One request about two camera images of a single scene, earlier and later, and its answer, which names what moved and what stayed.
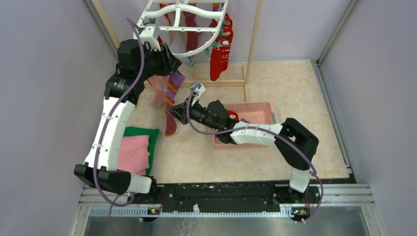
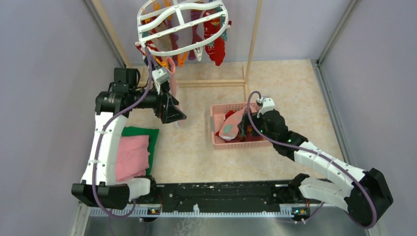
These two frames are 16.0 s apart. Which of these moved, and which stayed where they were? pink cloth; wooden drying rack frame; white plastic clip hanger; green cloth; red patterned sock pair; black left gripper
Moved: red patterned sock pair; white plastic clip hanger; black left gripper
Stayed: wooden drying rack frame; green cloth; pink cloth
